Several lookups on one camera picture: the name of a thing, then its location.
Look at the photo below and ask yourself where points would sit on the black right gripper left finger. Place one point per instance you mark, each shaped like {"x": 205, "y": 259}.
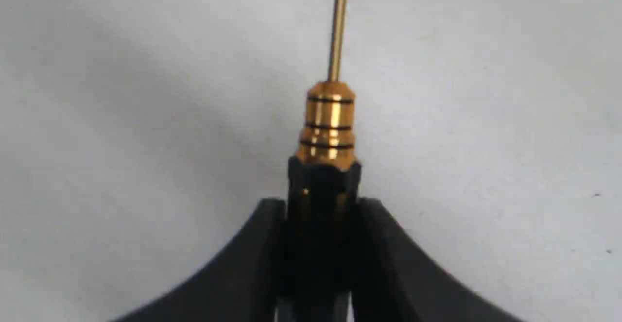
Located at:
{"x": 239, "y": 285}

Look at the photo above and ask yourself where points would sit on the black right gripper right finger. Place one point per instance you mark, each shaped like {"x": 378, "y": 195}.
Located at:
{"x": 393, "y": 280}

